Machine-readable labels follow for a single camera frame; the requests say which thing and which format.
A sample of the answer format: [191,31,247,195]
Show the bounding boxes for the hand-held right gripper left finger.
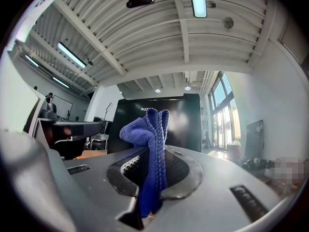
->
[62,145,149,232]

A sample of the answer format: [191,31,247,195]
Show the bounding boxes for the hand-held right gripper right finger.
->
[146,145,289,232]

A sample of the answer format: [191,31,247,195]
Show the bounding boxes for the blue cleaning cloth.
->
[119,107,170,218]

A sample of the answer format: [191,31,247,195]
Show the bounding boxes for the black mini fridge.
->
[107,93,202,155]

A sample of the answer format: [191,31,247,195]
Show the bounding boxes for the wooden table with white legs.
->
[76,149,108,160]

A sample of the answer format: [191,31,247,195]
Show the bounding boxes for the brown cardboard box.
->
[226,141,242,160]

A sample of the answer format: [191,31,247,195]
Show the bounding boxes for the black side table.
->
[36,118,107,160]

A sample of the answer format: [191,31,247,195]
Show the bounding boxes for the glass entrance doors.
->
[208,72,242,152]

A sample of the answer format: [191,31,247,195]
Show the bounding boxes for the long ceiling light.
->
[25,54,40,68]
[57,42,87,69]
[52,76,70,89]
[187,0,208,18]

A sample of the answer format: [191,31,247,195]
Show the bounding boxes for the round ceiling detector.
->
[222,17,235,29]

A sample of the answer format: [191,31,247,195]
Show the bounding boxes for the wall whiteboard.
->
[52,95,74,118]

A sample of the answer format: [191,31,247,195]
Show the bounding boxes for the black head camera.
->
[126,0,155,9]

